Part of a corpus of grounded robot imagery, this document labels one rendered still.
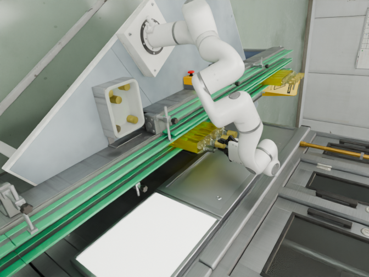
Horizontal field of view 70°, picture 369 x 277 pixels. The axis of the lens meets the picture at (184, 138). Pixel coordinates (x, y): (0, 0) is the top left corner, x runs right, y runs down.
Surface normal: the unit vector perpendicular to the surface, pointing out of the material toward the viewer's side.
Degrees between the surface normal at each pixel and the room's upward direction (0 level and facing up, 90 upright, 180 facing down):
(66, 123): 0
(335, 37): 90
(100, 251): 90
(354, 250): 90
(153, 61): 5
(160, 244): 90
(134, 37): 5
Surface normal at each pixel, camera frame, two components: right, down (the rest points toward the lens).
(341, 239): -0.10, -0.89
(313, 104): -0.60, 0.42
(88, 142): 0.80, 0.21
